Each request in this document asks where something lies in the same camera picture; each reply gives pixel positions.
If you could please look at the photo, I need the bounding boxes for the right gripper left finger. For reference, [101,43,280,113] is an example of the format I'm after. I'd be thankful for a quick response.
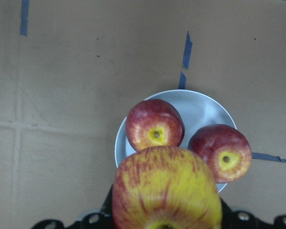
[74,186,114,229]

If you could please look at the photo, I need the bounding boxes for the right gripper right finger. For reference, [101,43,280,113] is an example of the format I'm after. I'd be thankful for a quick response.
[221,199,258,229]

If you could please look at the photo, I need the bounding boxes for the yellow red apple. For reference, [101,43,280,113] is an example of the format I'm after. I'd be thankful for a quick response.
[112,146,223,229]

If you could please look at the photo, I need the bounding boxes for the red apple plate near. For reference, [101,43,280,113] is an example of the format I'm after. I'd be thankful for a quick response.
[188,124,252,184]

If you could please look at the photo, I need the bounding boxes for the red apple plate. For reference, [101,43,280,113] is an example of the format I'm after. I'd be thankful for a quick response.
[188,124,252,184]
[125,99,185,151]

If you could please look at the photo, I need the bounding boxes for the red apple plate far left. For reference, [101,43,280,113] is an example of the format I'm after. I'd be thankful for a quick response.
[125,99,185,151]

